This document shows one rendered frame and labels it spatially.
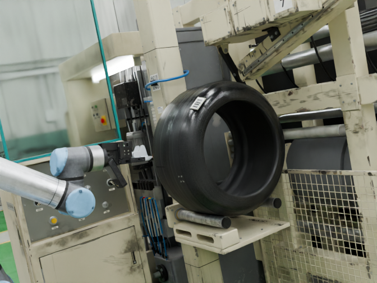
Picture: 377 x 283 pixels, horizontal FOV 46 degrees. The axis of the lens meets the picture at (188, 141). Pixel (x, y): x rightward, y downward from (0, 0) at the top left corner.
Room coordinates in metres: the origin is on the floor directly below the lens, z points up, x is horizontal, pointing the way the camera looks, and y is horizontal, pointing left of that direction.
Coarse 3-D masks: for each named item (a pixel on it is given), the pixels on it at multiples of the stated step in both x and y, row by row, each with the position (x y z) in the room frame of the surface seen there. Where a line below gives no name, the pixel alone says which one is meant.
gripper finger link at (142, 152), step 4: (140, 148) 1.65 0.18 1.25; (144, 148) 1.66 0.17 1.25; (136, 152) 1.63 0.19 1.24; (140, 152) 1.64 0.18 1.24; (144, 152) 1.65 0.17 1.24; (136, 156) 1.63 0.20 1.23; (140, 156) 1.64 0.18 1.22; (144, 156) 1.65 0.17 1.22; (148, 156) 1.66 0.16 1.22; (152, 156) 1.69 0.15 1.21; (148, 160) 1.67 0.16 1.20
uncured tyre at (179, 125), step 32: (192, 96) 1.76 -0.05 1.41; (224, 96) 1.76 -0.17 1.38; (256, 96) 1.85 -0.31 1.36; (160, 128) 1.81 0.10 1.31; (192, 128) 1.67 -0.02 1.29; (256, 128) 2.07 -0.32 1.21; (160, 160) 1.78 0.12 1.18; (192, 160) 1.65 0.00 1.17; (256, 160) 2.08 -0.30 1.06; (192, 192) 1.68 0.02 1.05; (224, 192) 1.70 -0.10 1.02; (256, 192) 1.79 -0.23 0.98
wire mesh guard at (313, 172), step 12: (300, 180) 1.99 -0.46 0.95; (288, 192) 2.06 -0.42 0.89; (312, 192) 1.94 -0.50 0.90; (336, 192) 1.83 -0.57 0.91; (324, 204) 1.89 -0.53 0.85; (348, 204) 1.78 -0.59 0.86; (312, 216) 1.96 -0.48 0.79; (324, 228) 1.91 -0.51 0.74; (348, 228) 1.80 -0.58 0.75; (372, 228) 1.71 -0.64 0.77; (348, 240) 1.81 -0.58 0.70; (264, 252) 2.28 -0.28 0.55; (336, 252) 1.88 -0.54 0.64; (372, 252) 1.73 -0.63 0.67; (264, 264) 2.28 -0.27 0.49; (288, 264) 2.14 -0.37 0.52; (336, 264) 1.89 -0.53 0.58; (312, 276) 2.01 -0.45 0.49
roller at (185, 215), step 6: (180, 210) 1.98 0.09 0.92; (186, 210) 1.96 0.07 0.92; (180, 216) 1.95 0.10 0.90; (186, 216) 1.91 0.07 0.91; (192, 216) 1.87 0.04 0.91; (198, 216) 1.84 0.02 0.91; (204, 216) 1.80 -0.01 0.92; (210, 216) 1.77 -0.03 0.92; (216, 216) 1.75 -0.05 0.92; (222, 216) 1.73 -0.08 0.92; (198, 222) 1.85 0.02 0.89; (204, 222) 1.80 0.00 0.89; (210, 222) 1.76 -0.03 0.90; (216, 222) 1.73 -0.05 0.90; (222, 222) 1.70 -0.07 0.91; (228, 222) 1.71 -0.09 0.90
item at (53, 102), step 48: (0, 0) 2.00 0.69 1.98; (48, 0) 2.12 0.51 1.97; (0, 48) 1.98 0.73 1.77; (48, 48) 2.09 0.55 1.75; (96, 48) 2.22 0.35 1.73; (0, 96) 1.95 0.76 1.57; (48, 96) 2.07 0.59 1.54; (96, 96) 2.19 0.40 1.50; (48, 144) 2.04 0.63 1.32; (96, 144) 2.16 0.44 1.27
